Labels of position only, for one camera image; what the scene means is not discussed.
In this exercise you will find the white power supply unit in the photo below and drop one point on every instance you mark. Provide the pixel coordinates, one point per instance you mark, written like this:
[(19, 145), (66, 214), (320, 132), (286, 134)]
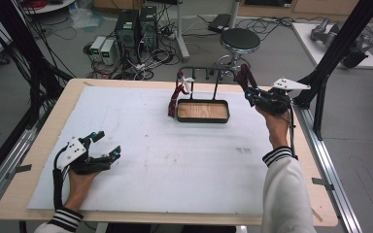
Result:
[(108, 52), (97, 48)]

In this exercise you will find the person's left hand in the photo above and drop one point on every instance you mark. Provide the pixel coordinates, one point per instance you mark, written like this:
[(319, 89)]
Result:
[(79, 187)]

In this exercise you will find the white floor board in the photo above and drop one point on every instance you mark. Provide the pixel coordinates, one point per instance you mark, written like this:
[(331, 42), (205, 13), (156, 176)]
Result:
[(307, 45)]

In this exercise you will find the striped red bow tie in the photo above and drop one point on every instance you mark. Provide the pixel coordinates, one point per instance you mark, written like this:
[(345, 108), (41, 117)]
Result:
[(174, 100)]

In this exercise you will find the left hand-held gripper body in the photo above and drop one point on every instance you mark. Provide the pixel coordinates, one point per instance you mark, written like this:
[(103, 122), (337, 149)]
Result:
[(77, 158)]

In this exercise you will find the white foam mat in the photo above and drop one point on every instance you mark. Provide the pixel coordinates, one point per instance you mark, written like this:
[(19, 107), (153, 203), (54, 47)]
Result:
[(162, 161)]

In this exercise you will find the white plastic hanger clip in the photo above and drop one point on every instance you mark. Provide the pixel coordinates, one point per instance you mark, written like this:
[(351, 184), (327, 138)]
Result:
[(187, 84)]

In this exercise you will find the person's right hand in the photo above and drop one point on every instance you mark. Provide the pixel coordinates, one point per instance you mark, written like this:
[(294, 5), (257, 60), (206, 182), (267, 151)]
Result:
[(277, 129)]

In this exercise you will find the round white table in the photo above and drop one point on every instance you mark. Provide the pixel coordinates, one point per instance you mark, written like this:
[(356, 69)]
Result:
[(50, 7)]

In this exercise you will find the aluminium table rail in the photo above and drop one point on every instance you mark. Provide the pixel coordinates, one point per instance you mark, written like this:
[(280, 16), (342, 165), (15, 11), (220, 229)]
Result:
[(3, 168), (330, 174)]

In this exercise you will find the black flat device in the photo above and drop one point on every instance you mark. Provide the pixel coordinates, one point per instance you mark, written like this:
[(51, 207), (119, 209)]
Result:
[(219, 22)]

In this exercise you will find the black rack with wooden tray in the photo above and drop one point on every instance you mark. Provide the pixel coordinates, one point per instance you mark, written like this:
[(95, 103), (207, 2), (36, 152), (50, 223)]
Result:
[(202, 110)]

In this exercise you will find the black frame post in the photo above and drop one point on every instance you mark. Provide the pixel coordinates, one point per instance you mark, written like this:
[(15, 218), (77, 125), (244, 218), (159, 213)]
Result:
[(16, 48), (343, 42)]

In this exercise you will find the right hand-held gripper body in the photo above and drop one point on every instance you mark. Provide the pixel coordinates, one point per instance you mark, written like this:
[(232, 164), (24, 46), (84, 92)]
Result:
[(275, 100)]

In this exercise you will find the black round stool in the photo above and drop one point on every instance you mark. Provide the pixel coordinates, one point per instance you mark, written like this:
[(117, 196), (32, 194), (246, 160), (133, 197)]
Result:
[(239, 39)]

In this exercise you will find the black computer tower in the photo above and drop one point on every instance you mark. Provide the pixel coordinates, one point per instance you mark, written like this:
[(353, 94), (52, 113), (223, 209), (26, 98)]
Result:
[(149, 26), (127, 29)]

